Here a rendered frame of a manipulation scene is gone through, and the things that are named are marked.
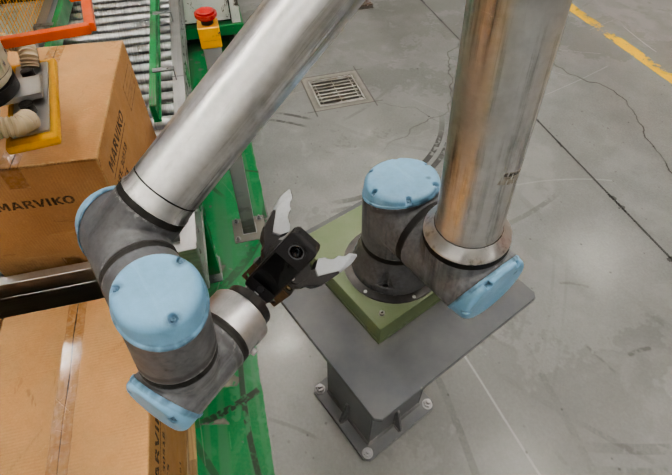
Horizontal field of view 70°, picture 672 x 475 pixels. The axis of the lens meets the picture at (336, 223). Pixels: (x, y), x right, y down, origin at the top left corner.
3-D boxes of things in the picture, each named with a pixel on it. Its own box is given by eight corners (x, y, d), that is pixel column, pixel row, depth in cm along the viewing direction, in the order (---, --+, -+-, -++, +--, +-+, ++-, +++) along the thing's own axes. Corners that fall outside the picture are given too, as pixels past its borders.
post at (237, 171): (241, 225, 229) (195, 19, 155) (255, 222, 230) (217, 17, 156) (243, 235, 225) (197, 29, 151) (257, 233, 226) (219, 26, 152)
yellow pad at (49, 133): (14, 72, 117) (3, 53, 113) (58, 64, 120) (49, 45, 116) (9, 156, 96) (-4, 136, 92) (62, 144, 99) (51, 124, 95)
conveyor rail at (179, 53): (174, -6, 308) (166, -38, 293) (182, -7, 308) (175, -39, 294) (194, 283, 158) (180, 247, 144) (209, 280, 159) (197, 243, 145)
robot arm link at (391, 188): (399, 200, 113) (405, 140, 100) (451, 245, 103) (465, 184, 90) (346, 229, 107) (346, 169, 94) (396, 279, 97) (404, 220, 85)
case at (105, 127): (48, 150, 181) (-9, 51, 151) (157, 138, 186) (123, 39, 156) (5, 278, 142) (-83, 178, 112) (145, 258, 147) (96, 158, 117)
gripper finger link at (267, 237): (261, 211, 73) (257, 264, 69) (265, 206, 72) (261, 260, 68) (289, 218, 75) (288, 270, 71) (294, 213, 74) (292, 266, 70)
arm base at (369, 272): (402, 221, 122) (406, 193, 114) (449, 274, 110) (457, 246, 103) (337, 250, 116) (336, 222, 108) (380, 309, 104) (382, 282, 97)
